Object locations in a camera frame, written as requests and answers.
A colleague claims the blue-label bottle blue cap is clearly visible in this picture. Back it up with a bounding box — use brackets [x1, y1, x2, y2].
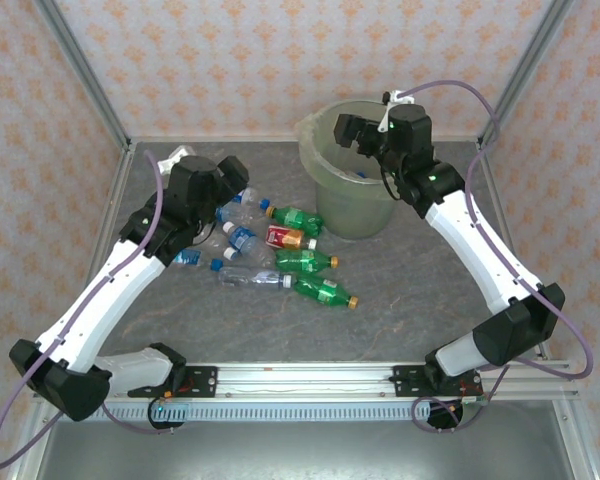
[232, 185, 272, 210]
[172, 247, 222, 271]

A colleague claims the blue-label bottle white cap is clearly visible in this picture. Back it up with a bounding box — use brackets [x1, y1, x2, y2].
[214, 202, 267, 227]
[222, 221, 277, 267]

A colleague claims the green plastic soda bottle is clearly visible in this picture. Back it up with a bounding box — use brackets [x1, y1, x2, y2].
[292, 273, 360, 308]
[267, 203, 326, 237]
[274, 248, 340, 275]

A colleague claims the red-orange label bottle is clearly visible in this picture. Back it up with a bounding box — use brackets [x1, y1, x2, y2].
[264, 223, 319, 252]

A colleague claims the crushed clear bottle white cap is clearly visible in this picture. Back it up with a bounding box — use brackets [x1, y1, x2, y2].
[199, 233, 239, 261]

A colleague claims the long clear bottle white cap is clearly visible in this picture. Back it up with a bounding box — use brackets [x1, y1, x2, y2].
[218, 267, 295, 292]

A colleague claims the green plastic bin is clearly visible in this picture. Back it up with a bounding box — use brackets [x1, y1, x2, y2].
[299, 98, 434, 239]

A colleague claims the metal sheet shelf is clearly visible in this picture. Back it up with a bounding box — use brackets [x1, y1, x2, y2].
[9, 402, 594, 480]

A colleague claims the aluminium back frame bar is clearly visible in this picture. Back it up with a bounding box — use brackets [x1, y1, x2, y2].
[129, 133, 481, 145]

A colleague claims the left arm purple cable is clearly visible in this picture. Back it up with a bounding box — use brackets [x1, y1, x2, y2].
[0, 149, 176, 471]

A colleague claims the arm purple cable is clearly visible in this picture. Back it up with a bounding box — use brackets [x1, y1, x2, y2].
[402, 79, 595, 434]
[0, 149, 176, 471]

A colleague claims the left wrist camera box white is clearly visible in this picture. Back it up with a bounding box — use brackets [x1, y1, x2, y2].
[158, 144, 197, 172]

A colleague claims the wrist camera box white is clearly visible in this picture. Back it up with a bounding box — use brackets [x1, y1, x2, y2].
[158, 144, 197, 172]
[379, 89, 414, 134]

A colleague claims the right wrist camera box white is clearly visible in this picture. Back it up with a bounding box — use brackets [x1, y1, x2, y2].
[379, 89, 414, 134]

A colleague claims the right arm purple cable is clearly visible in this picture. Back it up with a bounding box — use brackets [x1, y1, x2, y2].
[402, 79, 595, 434]

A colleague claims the aluminium frame post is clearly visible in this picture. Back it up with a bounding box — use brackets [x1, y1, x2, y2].
[32, 0, 134, 151]
[477, 0, 576, 151]

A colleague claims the grey slotted cable duct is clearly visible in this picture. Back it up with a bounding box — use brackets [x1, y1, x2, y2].
[99, 403, 431, 424]

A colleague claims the aluminium frame leg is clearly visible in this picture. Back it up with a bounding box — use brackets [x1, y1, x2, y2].
[552, 399, 596, 480]
[7, 399, 56, 480]

